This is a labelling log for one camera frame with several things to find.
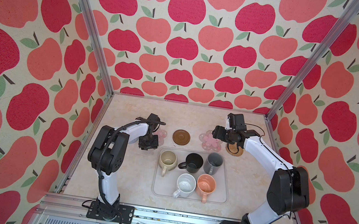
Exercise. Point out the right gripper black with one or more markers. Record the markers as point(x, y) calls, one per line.
point(217, 132)

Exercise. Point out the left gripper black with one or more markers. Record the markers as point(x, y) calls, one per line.
point(154, 145)

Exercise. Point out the pink flower coaster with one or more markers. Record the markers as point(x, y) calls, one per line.
point(162, 134)
point(209, 143)

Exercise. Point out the woven rattan round coaster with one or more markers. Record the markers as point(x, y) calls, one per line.
point(234, 149)

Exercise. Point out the brown wooden round coaster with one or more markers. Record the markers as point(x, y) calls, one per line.
point(181, 137)

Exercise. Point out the grey round coaster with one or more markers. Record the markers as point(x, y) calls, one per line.
point(132, 140)

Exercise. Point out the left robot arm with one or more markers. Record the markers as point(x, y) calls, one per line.
point(108, 152)

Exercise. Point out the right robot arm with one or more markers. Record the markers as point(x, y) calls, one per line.
point(289, 189)

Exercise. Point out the beige mug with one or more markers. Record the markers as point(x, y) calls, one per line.
point(167, 162)

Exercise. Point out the grey mug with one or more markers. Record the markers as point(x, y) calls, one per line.
point(213, 163)

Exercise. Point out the clear plastic tray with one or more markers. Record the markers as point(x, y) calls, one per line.
point(167, 184)

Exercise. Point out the black mug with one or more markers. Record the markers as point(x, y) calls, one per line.
point(192, 164)

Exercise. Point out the white mug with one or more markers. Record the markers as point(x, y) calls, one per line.
point(186, 185)

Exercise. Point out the peach pink mug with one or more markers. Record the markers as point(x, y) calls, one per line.
point(205, 186)

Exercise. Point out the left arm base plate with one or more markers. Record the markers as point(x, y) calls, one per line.
point(100, 211)

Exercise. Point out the right aluminium corner post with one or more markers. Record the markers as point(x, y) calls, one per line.
point(340, 25)

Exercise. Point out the aluminium corner post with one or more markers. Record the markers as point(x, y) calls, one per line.
point(94, 38)
point(340, 25)

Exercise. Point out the left aluminium corner post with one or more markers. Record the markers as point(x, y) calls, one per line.
point(94, 38)

